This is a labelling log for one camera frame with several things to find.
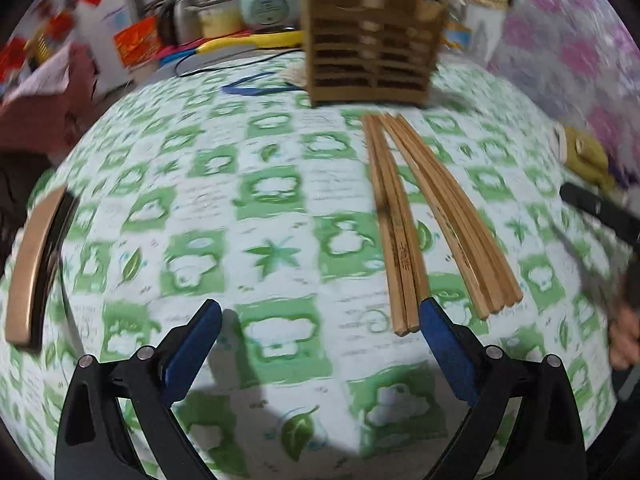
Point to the red packaging bag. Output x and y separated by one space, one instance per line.
137 42

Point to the bunch of wooden chopsticks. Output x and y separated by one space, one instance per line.
400 240

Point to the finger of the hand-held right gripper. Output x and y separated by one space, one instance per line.
605 210

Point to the wooden chopstick holder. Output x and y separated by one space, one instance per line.
372 45

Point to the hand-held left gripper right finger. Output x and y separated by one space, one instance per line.
447 350

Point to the curved wooden chair back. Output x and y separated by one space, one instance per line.
30 265

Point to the steel electric kettle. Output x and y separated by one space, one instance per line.
175 20

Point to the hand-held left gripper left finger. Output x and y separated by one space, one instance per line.
195 345

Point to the mint green rice cooker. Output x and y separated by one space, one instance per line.
267 2

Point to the person's right hand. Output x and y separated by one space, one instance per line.
627 335

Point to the yellow cloth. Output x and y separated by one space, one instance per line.
587 157

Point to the green and white patterned tablecloth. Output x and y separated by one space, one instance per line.
280 200

